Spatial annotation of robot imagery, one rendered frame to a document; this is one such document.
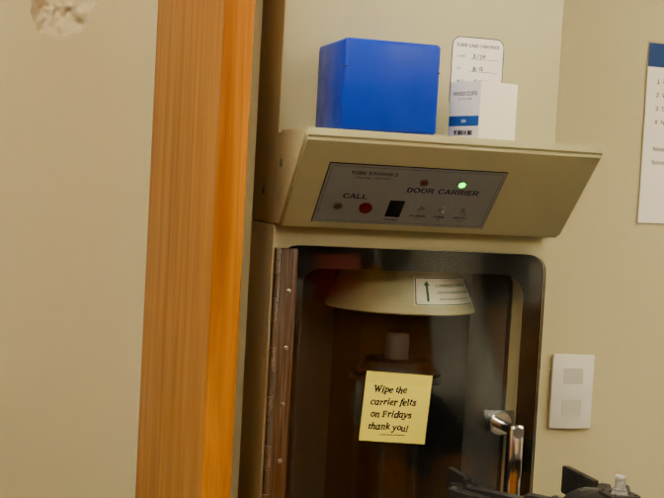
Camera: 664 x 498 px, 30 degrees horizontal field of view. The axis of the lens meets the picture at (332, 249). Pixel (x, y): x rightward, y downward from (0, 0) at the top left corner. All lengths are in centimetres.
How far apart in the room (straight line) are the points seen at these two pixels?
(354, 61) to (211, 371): 33
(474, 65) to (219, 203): 35
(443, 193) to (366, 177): 9
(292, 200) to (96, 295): 53
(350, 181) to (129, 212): 54
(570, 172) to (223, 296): 39
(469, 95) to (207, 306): 35
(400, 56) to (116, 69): 58
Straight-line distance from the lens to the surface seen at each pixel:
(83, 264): 172
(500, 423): 139
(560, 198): 135
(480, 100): 129
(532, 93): 141
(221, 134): 121
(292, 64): 132
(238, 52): 121
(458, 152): 125
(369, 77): 123
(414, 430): 137
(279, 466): 134
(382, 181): 126
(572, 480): 139
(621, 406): 199
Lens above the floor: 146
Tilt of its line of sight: 3 degrees down
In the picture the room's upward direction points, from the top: 3 degrees clockwise
